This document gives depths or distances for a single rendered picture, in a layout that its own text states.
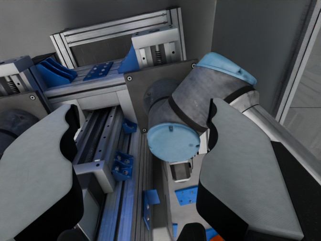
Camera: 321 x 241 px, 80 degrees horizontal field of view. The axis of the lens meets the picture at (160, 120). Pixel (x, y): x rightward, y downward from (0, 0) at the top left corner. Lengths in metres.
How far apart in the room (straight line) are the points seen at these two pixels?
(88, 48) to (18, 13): 0.58
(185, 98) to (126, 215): 0.30
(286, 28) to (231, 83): 0.48
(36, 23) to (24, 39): 0.17
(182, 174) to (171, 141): 0.51
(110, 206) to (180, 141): 0.25
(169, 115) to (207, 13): 1.29
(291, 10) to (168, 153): 0.61
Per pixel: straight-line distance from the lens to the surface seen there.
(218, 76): 0.38
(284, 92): 0.79
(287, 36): 0.82
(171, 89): 0.54
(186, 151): 0.44
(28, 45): 1.87
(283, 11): 0.86
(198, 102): 0.39
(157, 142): 0.42
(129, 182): 0.57
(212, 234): 3.63
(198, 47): 1.66
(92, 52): 1.47
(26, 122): 0.72
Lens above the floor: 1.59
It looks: 57 degrees down
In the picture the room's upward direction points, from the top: 176 degrees clockwise
